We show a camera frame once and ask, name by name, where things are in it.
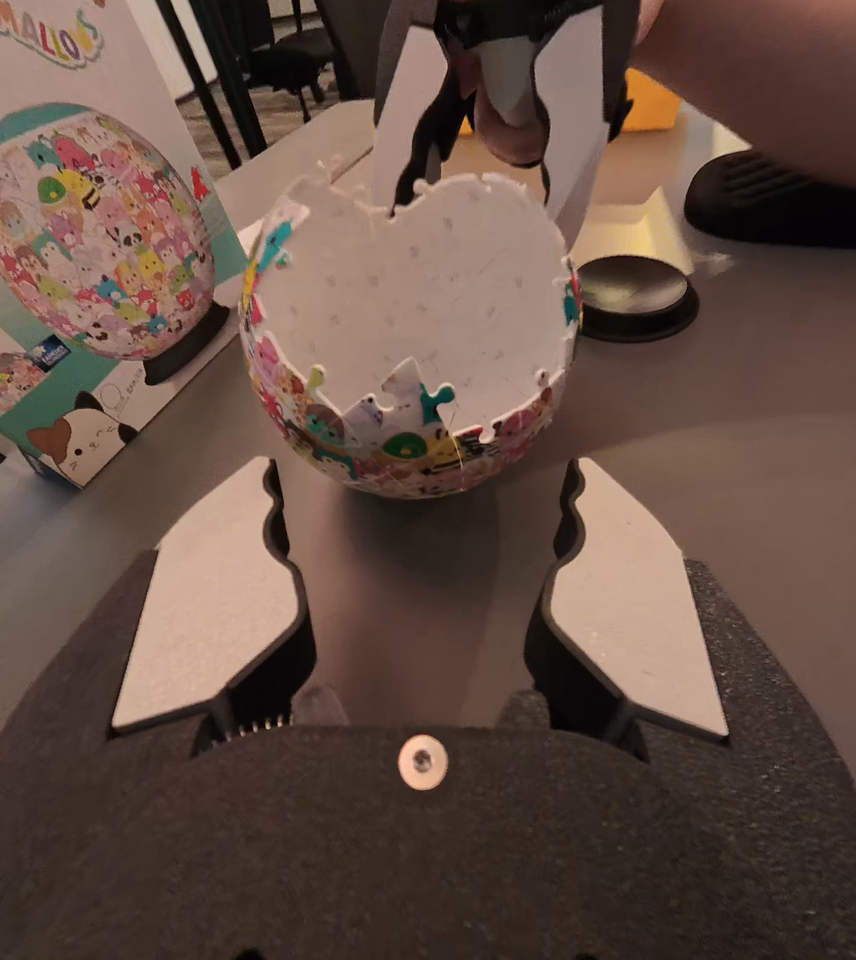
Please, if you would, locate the black round desk grommet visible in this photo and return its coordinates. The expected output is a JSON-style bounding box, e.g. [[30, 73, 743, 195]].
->
[[576, 255, 701, 345]]

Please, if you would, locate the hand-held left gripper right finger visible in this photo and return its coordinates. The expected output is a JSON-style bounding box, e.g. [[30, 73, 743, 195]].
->
[[525, 456, 732, 745]]

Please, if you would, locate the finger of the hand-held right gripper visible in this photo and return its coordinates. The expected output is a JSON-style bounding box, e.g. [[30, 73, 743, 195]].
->
[[372, 21, 474, 222], [533, 12, 612, 254]]

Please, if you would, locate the yellow plastic bin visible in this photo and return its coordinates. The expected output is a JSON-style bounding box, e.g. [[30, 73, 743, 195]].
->
[[458, 67, 681, 138]]

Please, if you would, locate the cartoon printed puzzle box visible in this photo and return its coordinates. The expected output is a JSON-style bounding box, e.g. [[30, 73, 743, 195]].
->
[[0, 0, 243, 490]]

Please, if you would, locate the colourful cartoon puzzle ball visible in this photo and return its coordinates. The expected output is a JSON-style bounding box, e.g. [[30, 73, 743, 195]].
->
[[239, 171, 585, 500]]

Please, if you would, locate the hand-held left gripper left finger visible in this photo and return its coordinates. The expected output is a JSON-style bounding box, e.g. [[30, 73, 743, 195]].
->
[[110, 456, 318, 736]]

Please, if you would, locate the black mesh wrist rest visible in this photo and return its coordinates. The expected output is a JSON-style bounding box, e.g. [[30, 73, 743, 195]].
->
[[684, 150, 856, 252]]

